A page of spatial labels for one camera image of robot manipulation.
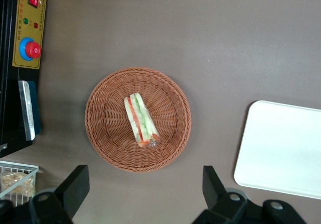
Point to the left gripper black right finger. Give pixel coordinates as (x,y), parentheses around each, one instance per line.
(213,188)

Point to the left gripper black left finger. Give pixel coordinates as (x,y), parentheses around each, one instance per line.
(72,186)

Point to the plastic-wrapped triangle sandwich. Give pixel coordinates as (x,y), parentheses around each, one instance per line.
(140,118)

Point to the round brown wicker basket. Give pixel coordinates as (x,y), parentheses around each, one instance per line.
(113,138)

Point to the cream plastic serving tray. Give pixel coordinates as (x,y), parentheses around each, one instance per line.
(281,148)

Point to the clear bag of crackers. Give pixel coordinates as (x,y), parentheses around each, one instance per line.
(17,183)

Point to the black machine with yellow panel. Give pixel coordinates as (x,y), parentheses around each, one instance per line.
(10,96)

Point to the red emergency stop button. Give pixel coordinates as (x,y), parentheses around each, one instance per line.
(32,49)

